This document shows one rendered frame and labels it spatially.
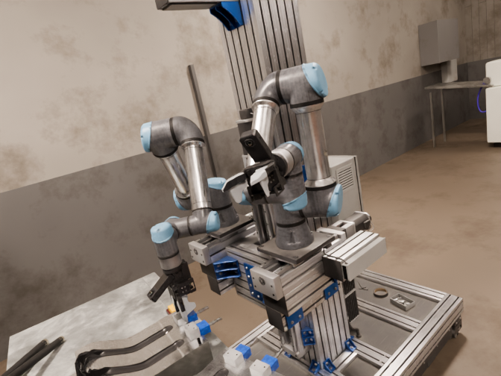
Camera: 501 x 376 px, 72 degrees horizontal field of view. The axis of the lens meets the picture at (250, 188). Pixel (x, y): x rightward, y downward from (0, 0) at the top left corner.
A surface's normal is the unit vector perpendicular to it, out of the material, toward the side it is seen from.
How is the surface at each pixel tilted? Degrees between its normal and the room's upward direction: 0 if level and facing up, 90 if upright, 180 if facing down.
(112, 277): 90
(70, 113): 90
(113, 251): 90
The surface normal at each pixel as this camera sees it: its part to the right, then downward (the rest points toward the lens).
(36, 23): 0.62, 0.07
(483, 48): -0.76, 0.32
